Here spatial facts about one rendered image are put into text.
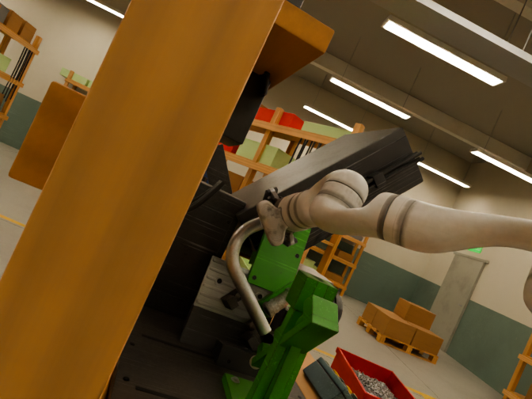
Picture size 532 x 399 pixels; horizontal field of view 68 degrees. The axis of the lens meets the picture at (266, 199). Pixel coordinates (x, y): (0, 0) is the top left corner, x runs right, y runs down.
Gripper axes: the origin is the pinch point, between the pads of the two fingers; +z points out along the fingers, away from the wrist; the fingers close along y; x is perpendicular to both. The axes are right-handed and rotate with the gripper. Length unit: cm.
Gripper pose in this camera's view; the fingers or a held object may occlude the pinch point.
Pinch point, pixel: (268, 219)
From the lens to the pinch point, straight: 91.8
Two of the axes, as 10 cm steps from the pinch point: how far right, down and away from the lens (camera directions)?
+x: -8.6, 3.3, -3.8
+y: -3.6, -9.3, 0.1
